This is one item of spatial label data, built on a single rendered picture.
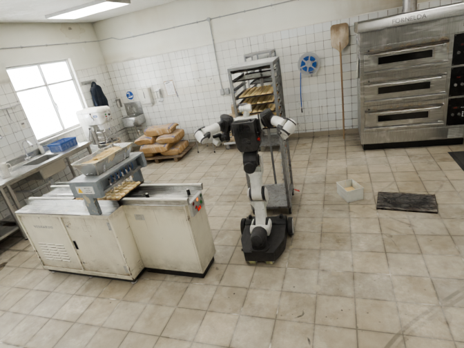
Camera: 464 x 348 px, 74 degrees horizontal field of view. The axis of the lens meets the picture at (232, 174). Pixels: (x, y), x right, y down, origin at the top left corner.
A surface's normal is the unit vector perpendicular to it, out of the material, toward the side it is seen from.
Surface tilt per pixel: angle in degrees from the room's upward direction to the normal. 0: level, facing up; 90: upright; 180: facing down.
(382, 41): 90
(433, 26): 90
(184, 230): 90
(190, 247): 90
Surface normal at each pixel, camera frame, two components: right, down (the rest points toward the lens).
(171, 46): -0.29, 0.42
